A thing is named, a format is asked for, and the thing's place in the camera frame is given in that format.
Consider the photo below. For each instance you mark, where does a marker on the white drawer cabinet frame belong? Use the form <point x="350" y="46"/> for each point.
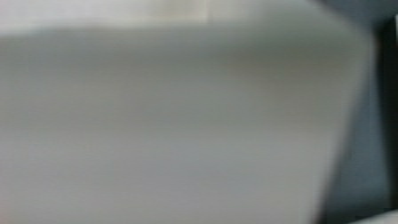
<point x="176" y="102"/>

